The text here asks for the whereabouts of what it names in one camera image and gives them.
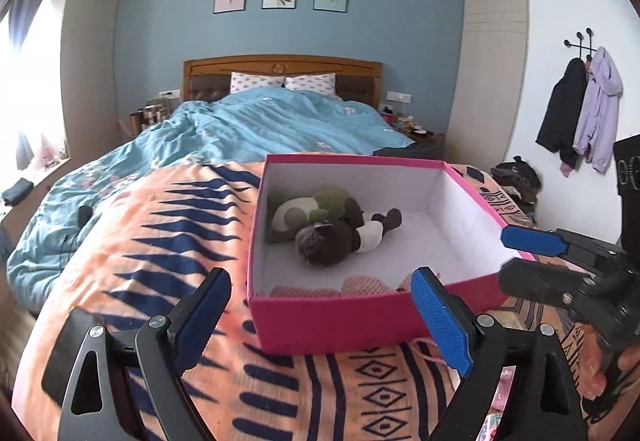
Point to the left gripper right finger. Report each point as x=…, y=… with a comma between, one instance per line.
x=542, y=403

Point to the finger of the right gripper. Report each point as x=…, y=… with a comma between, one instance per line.
x=548, y=284
x=570, y=246

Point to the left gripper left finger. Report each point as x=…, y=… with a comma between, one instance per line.
x=87, y=373

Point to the brown plush dog toy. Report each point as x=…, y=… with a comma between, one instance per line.
x=330, y=242

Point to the green avocado plush toy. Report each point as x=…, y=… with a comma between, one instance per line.
x=288, y=215

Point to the pile of dark clothes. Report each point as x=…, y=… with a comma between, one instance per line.
x=520, y=181

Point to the lilac hanging hoodie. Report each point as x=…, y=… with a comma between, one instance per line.
x=597, y=123

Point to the black hanging jacket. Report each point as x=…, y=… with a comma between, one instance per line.
x=557, y=130

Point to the cluttered right nightstand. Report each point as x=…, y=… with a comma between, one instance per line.
x=407, y=126

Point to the pink knitted item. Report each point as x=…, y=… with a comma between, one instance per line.
x=353, y=286

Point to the pink cardboard storage box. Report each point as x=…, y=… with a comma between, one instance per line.
x=452, y=218

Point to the wooden headboard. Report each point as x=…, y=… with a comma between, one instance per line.
x=208, y=79

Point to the right patterned pillow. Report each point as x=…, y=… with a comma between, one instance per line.
x=324, y=84

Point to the patterned pillow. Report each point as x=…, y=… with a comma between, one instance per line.
x=324, y=84
x=241, y=82

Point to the light blue duvet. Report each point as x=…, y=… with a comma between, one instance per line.
x=242, y=127

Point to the left patterned pillow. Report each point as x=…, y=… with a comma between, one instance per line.
x=241, y=82

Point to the black tracking camera box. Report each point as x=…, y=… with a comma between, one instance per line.
x=627, y=164

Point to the black wall coat hook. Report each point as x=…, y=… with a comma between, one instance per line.
x=584, y=43

